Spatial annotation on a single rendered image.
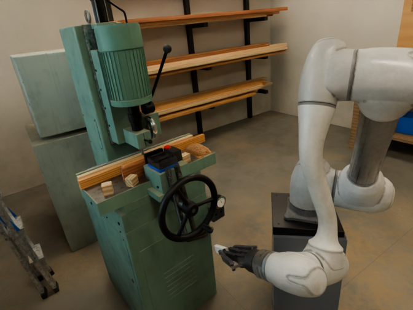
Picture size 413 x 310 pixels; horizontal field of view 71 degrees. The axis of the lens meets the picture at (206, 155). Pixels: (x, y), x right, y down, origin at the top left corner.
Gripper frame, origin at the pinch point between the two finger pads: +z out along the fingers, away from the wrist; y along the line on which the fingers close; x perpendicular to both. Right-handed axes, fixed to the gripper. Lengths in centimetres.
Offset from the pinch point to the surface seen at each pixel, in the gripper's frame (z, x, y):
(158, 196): 18.5, -24.7, 9.0
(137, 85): 20, -69, 1
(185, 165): 14.9, -32.4, -5.1
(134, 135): 32, -51, 4
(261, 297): 38, 60, -38
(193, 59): 192, -117, -161
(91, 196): 32, -33, 29
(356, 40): 88, -81, -330
